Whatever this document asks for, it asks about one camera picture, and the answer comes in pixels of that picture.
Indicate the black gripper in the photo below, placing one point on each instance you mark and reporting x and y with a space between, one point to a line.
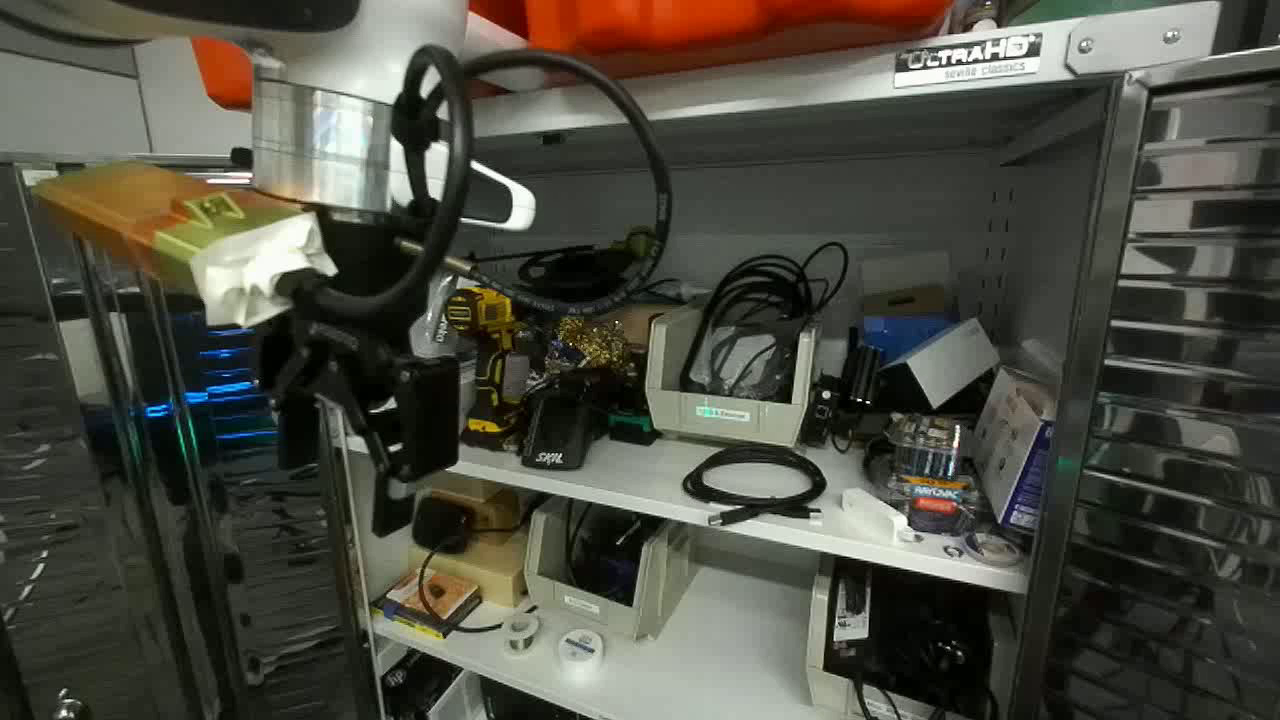
353 355

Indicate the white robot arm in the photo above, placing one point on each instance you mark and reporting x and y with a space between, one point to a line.
360 122

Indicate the tan box with black device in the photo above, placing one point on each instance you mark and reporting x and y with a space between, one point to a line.
473 528

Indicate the small circuit board box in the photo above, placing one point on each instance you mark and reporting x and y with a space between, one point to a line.
433 602

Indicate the blue and white box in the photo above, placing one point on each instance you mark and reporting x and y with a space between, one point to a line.
924 363

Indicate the white product box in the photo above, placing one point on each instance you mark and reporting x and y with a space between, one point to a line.
1010 450

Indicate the black battery charger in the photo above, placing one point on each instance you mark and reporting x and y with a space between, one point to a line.
567 421

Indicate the white lower left bin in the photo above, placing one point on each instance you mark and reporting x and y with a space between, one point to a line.
607 566

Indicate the orange case on top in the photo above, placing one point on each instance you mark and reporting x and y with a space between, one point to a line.
620 33

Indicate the battery pack blister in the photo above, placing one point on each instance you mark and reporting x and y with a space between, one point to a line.
929 471

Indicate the metal shelving cabinet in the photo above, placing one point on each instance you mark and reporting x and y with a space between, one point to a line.
1110 190

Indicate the yellow cordless drill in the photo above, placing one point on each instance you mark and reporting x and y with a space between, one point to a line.
485 316

